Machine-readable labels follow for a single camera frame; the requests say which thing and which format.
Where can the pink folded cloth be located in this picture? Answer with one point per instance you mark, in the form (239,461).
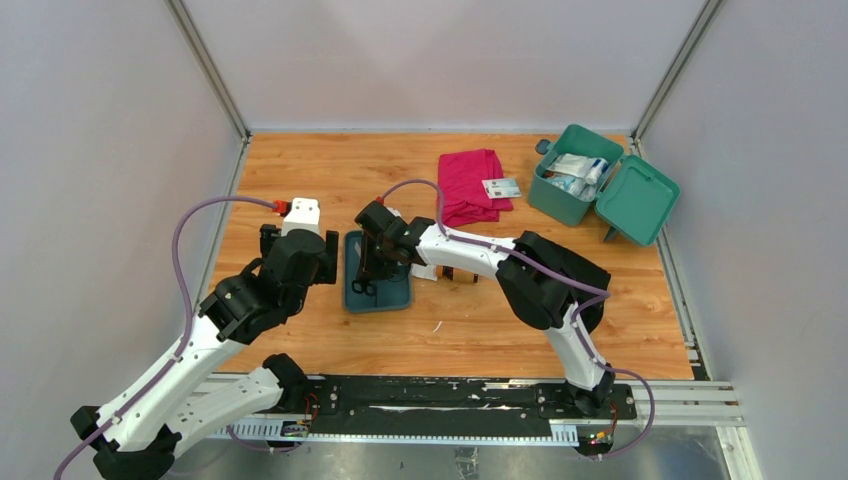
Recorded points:
(460,177)

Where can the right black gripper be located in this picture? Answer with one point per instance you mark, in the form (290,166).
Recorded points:
(382,272)

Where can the white gauze pack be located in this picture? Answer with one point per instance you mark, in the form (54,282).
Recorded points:
(576,166)

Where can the black cloth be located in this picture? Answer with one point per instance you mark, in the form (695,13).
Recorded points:
(580,269)

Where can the white paper sachet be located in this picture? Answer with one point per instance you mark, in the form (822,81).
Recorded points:
(425,272)

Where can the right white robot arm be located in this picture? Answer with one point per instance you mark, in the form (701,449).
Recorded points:
(547,286)

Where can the clear bag of items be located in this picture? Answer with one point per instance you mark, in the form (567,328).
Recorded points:
(580,189)

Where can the small white blue tube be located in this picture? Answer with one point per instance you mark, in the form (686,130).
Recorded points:
(596,171)

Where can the white card label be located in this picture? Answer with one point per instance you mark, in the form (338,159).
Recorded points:
(502,188)

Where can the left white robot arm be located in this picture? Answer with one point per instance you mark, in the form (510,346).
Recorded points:
(141,433)

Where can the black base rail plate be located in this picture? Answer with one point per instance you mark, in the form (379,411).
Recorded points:
(456,408)

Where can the black handled scissors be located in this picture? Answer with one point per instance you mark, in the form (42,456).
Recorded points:
(362,286)

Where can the brown orange-cap bottle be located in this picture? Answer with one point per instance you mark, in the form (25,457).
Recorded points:
(456,275)

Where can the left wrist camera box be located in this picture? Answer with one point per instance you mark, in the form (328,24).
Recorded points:
(304,215)

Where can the teal divided tray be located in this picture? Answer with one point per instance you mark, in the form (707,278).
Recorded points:
(384,295)

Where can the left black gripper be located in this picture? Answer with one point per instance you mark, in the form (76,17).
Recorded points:
(327,269)

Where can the teal medicine box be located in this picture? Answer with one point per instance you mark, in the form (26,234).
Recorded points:
(634,198)

